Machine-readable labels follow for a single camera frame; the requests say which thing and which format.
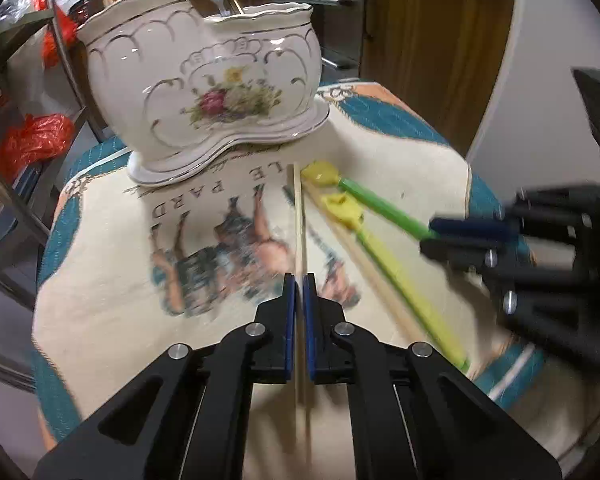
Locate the white ceramic drip tray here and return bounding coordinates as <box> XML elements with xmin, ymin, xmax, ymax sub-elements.
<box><xmin>126</xmin><ymin>92</ymin><xmax>331</xmax><ymax>188</ymax></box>

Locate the red plastic bag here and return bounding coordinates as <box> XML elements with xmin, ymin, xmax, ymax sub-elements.
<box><xmin>41</xmin><ymin>0</ymin><xmax>78</xmax><ymax>68</ymax></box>
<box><xmin>0</xmin><ymin>112</ymin><xmax>76</xmax><ymax>181</ymax></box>

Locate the built-in oven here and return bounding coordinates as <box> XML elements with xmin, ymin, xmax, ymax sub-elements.
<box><xmin>240</xmin><ymin>0</ymin><xmax>376</xmax><ymax>83</ymax></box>

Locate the white floral ceramic utensil holder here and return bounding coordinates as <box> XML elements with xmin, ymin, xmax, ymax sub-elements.
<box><xmin>76</xmin><ymin>0</ymin><xmax>322</xmax><ymax>171</ymax></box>

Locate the lime plastic chopstick yellow head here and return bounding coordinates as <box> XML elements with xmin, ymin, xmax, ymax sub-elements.
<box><xmin>321</xmin><ymin>192</ymin><xmax>471</xmax><ymax>373</ymax></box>

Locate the black rice cooker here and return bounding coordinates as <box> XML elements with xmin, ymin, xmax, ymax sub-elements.
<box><xmin>67</xmin><ymin>0</ymin><xmax>101</xmax><ymax>23</ymax></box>

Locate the wooden cabinet side panel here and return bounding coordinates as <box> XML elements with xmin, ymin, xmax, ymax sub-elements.
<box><xmin>362</xmin><ymin>0</ymin><xmax>516</xmax><ymax>156</ymax></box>

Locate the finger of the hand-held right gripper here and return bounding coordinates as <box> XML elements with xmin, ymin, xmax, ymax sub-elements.
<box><xmin>429</xmin><ymin>187</ymin><xmax>600</xmax><ymax>246</ymax></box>
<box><xmin>419</xmin><ymin>239</ymin><xmax>600</xmax><ymax>376</ymax></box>

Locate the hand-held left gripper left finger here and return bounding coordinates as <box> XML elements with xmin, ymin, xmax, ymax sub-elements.
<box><xmin>32</xmin><ymin>272</ymin><xmax>298</xmax><ymax>480</ymax></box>

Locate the green plastic chopstick yellow head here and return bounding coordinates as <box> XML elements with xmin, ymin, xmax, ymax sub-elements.
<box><xmin>300</xmin><ymin>160</ymin><xmax>438</xmax><ymax>241</ymax></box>

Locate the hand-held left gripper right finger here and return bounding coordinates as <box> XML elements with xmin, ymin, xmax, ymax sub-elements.
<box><xmin>302</xmin><ymin>272</ymin><xmax>563</xmax><ymax>480</ymax></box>

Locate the printed quilted table cloth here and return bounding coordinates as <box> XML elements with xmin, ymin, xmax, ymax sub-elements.
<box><xmin>30</xmin><ymin>79</ymin><xmax>548</xmax><ymax>480</ymax></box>

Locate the metal shelf rack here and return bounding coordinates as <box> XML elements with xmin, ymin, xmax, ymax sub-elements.
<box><xmin>0</xmin><ymin>0</ymin><xmax>111</xmax><ymax>311</ymax></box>

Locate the silver fork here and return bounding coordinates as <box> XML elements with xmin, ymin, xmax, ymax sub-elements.
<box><xmin>192</xmin><ymin>0</ymin><xmax>233</xmax><ymax>17</ymax></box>

